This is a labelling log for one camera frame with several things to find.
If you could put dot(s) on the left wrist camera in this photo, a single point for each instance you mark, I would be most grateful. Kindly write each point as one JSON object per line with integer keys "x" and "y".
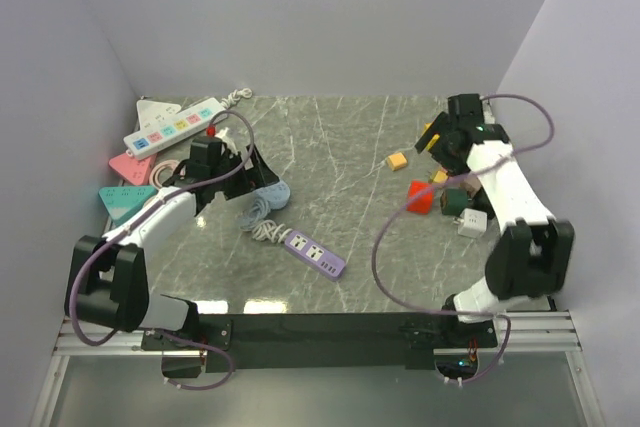
{"x": 224, "y": 134}

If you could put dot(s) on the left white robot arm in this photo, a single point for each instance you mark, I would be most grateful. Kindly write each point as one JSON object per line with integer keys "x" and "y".
{"x": 108, "y": 283}

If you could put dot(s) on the long white power strip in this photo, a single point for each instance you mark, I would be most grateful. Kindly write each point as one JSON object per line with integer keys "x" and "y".
{"x": 177, "y": 127}

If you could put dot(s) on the orange plug adapter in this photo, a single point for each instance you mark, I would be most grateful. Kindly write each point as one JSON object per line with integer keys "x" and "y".
{"x": 439, "y": 177}
{"x": 396, "y": 161}

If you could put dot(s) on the pink triangle socket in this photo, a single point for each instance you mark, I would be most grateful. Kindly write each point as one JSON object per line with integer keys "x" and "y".
{"x": 135, "y": 172}

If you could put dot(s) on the light pink cube socket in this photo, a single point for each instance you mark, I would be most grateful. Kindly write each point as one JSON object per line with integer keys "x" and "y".
{"x": 471, "y": 185}

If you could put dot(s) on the white triangle socket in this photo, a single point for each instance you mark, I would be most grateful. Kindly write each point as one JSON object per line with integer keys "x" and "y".
{"x": 151, "y": 112}

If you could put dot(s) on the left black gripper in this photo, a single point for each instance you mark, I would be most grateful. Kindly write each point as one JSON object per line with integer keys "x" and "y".
{"x": 266, "y": 175}

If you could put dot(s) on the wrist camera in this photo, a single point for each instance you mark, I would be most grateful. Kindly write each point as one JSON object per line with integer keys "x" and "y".
{"x": 224, "y": 134}
{"x": 486, "y": 101}

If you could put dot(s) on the white plug adapter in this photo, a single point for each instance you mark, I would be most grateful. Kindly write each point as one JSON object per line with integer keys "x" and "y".
{"x": 471, "y": 223}

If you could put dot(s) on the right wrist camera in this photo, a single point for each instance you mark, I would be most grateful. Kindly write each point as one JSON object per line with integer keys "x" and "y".
{"x": 486, "y": 101}

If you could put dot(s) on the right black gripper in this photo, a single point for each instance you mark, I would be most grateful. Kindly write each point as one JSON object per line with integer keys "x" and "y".
{"x": 449, "y": 164}

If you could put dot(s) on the dark green cube socket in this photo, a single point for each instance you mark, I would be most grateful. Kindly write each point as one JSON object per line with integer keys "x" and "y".
{"x": 453, "y": 201}

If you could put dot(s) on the aluminium frame rail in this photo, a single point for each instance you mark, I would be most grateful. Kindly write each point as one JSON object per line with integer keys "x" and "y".
{"x": 531, "y": 332}

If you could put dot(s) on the black base crossbar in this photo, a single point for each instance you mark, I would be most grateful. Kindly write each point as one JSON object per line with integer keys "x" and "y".
{"x": 263, "y": 341}

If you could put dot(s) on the red cube socket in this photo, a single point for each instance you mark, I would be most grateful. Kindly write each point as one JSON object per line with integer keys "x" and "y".
{"x": 422, "y": 197}

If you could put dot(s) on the teal triangle socket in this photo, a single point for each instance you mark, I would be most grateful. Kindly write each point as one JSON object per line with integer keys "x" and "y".
{"x": 123, "y": 202}

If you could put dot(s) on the purple power strip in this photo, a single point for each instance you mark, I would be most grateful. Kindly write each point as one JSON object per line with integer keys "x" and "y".
{"x": 314, "y": 255}

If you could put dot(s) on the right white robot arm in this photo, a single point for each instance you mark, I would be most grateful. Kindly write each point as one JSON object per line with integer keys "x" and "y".
{"x": 531, "y": 257}

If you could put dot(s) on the blue round socket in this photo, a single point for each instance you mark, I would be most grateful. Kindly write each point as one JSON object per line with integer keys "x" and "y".
{"x": 276, "y": 196}

